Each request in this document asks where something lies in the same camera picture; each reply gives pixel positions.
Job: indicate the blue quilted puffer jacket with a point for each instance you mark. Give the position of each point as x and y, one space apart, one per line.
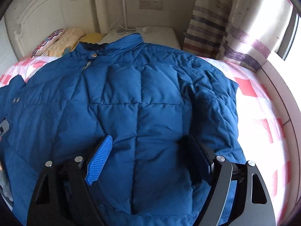
122 127

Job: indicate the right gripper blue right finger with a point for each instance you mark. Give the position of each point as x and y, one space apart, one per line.
201 162

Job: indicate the white wooden headboard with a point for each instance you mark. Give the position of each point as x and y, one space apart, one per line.
28 22

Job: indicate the cream yellow pillow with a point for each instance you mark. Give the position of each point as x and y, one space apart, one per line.
65 43

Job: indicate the grey gloved left hand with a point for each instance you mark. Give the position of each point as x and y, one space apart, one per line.
5 185

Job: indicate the patterned window curtain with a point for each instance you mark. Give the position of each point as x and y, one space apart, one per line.
243 32

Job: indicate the white charger with cable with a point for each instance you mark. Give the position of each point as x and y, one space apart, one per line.
115 25

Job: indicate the colourful patterned pillow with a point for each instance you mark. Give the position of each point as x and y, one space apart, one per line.
47 42

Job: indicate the pink white checkered sheet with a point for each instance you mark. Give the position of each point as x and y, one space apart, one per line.
258 122

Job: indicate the dark framed window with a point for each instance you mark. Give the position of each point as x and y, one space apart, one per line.
289 36

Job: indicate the white bedside table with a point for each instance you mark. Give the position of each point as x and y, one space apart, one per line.
159 35

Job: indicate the white slim desk lamp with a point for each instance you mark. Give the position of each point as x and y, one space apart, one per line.
124 7

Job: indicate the wall power socket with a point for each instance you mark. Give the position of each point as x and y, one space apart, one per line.
150 4

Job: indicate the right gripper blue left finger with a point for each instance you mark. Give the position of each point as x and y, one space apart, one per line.
97 160

